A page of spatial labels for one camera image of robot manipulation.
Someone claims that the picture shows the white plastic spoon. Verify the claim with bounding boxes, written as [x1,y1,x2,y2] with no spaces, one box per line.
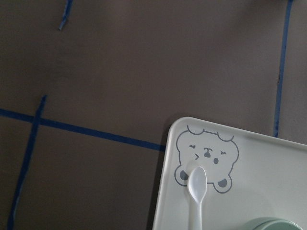
[188,166,207,230]

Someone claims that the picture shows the green bowl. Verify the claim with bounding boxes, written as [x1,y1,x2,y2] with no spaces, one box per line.
[242,218,302,230]

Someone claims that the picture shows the cream bear tray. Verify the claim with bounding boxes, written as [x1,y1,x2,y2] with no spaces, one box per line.
[153,117,307,230]

